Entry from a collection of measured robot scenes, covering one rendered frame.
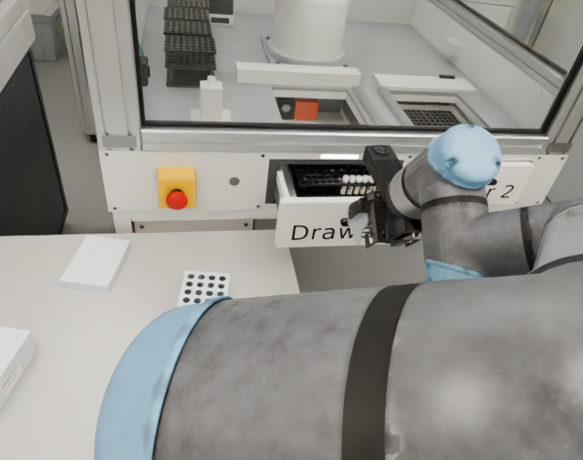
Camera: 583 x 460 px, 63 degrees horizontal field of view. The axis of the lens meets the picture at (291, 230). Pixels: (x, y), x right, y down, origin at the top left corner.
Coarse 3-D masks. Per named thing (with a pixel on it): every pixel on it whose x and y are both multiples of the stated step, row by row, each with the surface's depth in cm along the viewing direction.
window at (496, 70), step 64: (192, 0) 76; (256, 0) 78; (320, 0) 79; (384, 0) 81; (448, 0) 83; (512, 0) 85; (576, 0) 87; (192, 64) 83; (256, 64) 85; (320, 64) 87; (384, 64) 89; (448, 64) 91; (512, 64) 93; (576, 64) 96; (448, 128) 101; (512, 128) 104
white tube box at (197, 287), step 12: (192, 276) 88; (204, 276) 88; (216, 276) 88; (228, 276) 88; (192, 288) 85; (204, 288) 85; (216, 288) 85; (228, 288) 86; (180, 300) 82; (192, 300) 83; (204, 300) 83
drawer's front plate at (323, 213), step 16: (288, 208) 87; (304, 208) 87; (320, 208) 88; (336, 208) 89; (288, 224) 89; (304, 224) 90; (320, 224) 90; (336, 224) 91; (288, 240) 92; (304, 240) 92; (320, 240) 93; (336, 240) 94; (352, 240) 95
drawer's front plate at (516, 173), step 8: (504, 168) 106; (512, 168) 107; (520, 168) 107; (528, 168) 107; (496, 176) 107; (504, 176) 108; (512, 176) 108; (520, 176) 109; (528, 176) 109; (496, 184) 109; (504, 184) 109; (512, 184) 110; (520, 184) 110; (496, 192) 110; (504, 192) 111; (512, 192) 111; (520, 192) 112; (488, 200) 112; (496, 200) 112; (504, 200) 113; (512, 200) 113
